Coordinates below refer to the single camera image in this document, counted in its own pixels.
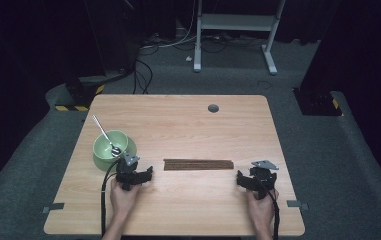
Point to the person's left hand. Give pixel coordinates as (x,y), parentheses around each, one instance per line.
(123,200)

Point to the person's right hand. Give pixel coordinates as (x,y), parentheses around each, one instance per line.
(261,210)

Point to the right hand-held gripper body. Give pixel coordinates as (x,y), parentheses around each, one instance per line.
(263,176)

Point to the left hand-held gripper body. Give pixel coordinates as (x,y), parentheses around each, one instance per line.
(125,170)

